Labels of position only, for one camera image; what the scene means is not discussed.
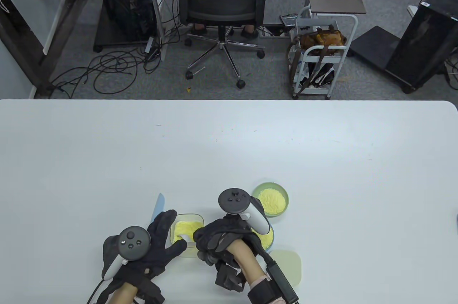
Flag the person's right hand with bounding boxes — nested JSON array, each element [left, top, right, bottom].
[[193, 215, 260, 266]]

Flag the person's left hand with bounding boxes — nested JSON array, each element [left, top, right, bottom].
[[109, 210, 187, 285]]

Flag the clear chicken bouillon container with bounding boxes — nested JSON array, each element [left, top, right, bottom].
[[165, 214, 205, 259]]

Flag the light blue plastic knife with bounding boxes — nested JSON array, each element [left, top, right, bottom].
[[150, 193, 165, 224]]

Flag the pale green container lid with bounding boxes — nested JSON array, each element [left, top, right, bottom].
[[268, 249, 302, 287]]

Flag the person's left forearm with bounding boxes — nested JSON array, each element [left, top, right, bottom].
[[107, 283, 138, 304]]

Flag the person's right forearm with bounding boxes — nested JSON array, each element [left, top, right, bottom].
[[226, 240, 269, 283]]

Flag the black white left controller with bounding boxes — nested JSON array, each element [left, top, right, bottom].
[[102, 226, 152, 280]]

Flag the black white controller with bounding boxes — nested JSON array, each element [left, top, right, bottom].
[[218, 188, 271, 236], [102, 226, 152, 280]]

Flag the black white right controller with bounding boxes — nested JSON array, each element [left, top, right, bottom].
[[218, 188, 271, 236]]

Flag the blue round dish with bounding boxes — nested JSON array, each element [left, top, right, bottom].
[[256, 224, 275, 252]]

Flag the green round dish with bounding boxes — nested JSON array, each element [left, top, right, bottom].
[[252, 182, 289, 218]]

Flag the white rolling cart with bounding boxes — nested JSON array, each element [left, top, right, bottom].
[[289, 6, 358, 100]]

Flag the brown leather bag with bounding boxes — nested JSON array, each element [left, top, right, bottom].
[[299, 25, 347, 56]]

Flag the dark wooden desk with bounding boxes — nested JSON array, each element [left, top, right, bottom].
[[0, 0, 99, 99]]

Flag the white metal desk leg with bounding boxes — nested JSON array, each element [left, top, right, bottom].
[[143, 0, 167, 62]]

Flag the black flat platform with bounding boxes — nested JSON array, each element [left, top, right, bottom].
[[348, 26, 400, 72]]

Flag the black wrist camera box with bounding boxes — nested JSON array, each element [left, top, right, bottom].
[[247, 263, 299, 304]]

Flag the black glove cable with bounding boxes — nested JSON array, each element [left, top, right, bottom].
[[87, 281, 106, 304]]

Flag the black white strap bag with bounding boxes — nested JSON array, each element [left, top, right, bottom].
[[299, 63, 335, 89]]

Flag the black floor cables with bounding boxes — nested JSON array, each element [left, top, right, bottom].
[[48, 48, 163, 99]]

